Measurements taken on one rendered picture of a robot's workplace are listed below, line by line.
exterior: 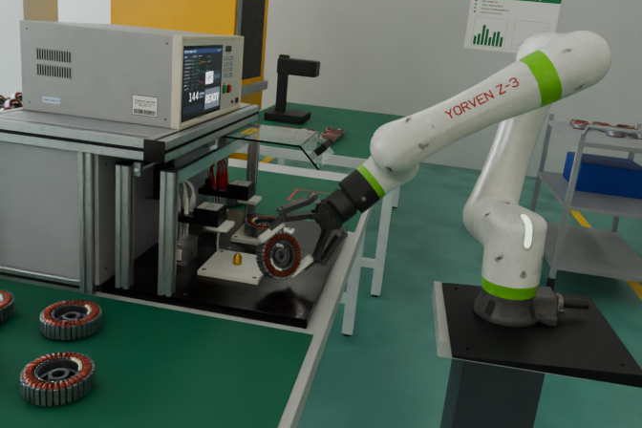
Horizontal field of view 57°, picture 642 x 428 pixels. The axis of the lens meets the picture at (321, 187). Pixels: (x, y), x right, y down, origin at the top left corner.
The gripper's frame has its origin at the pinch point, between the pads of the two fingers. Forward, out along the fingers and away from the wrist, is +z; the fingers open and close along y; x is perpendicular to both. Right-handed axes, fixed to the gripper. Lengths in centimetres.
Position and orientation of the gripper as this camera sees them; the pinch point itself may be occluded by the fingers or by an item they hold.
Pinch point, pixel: (281, 253)
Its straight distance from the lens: 138.6
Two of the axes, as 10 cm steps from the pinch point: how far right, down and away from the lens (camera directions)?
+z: -7.8, 6.2, -0.2
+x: 2.6, 2.9, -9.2
